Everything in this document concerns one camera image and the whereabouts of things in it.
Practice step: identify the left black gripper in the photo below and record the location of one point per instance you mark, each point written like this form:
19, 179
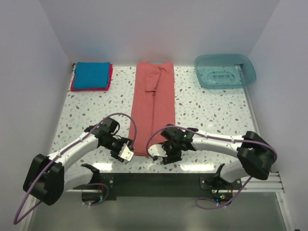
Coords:
123, 140

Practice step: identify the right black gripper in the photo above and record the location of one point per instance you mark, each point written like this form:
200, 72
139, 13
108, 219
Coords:
170, 158

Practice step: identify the salmon pink t shirt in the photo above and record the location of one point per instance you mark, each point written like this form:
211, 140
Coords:
153, 104

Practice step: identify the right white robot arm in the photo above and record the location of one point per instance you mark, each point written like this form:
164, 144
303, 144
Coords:
254, 156

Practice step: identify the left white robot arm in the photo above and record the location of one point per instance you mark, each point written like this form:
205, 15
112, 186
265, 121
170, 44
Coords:
46, 179

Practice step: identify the folded blue t shirt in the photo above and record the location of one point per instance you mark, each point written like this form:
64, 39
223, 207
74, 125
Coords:
92, 75

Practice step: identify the folded red t shirt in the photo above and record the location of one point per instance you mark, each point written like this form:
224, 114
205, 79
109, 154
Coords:
109, 79

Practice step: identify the teal plastic basin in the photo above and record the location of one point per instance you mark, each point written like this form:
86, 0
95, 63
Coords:
224, 71

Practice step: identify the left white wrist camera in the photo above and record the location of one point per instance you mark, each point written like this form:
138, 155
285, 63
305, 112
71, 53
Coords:
126, 153

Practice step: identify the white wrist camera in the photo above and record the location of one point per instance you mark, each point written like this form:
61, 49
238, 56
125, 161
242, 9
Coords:
126, 153
156, 151

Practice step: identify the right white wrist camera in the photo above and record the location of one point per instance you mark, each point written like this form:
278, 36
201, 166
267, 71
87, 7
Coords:
156, 151

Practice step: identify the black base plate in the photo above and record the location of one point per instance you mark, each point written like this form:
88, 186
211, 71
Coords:
159, 185

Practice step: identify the aluminium frame rail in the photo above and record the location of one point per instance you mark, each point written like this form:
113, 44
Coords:
272, 183

